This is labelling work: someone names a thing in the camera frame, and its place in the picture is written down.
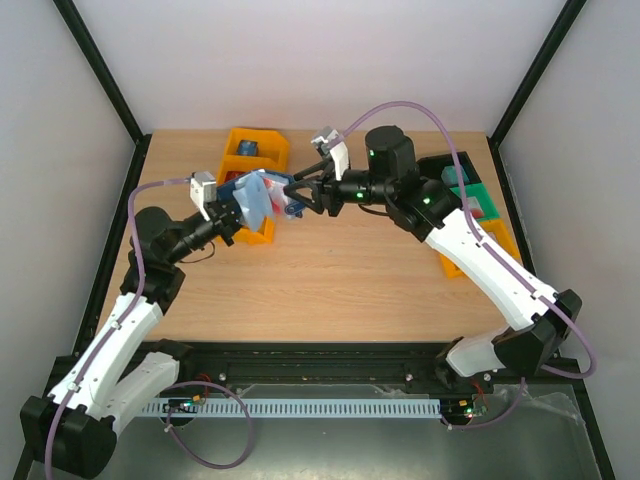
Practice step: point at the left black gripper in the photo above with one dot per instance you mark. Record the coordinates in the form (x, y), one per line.
(224, 218)

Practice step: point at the teal card stack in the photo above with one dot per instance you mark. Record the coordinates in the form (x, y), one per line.
(450, 178)

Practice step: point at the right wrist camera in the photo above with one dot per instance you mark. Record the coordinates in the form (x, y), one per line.
(331, 144)

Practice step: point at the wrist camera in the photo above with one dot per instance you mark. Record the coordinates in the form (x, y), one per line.
(203, 187)
(331, 144)

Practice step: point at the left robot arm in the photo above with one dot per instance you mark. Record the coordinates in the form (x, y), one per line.
(75, 427)

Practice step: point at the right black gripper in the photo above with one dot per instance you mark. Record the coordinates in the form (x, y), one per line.
(325, 191)

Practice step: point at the black frame post right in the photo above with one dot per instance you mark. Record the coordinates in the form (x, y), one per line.
(560, 28)

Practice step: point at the black frame post left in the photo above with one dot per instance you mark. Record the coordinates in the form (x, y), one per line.
(93, 56)

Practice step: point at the green bin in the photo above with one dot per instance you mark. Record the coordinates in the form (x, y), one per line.
(479, 191)

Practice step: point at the black bin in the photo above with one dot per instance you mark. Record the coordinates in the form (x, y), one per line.
(442, 167)

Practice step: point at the blue leather card holder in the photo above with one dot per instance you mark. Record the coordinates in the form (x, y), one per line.
(260, 195)

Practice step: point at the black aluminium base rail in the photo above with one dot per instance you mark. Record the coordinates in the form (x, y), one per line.
(418, 368)

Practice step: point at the blue card stack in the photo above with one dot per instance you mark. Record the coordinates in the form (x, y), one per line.
(247, 148)

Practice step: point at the white red card stack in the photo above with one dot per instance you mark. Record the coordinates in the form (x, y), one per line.
(475, 208)

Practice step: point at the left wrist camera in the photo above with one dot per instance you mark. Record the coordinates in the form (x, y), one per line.
(203, 187)

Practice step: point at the light blue cable duct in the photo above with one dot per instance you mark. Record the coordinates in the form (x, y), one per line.
(314, 408)

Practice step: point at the yellow three-compartment bin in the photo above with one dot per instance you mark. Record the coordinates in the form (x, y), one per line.
(273, 153)

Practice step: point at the black frame post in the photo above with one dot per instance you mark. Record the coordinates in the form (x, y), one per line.
(560, 28)
(93, 56)

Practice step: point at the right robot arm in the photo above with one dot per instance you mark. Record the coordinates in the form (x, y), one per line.
(538, 317)

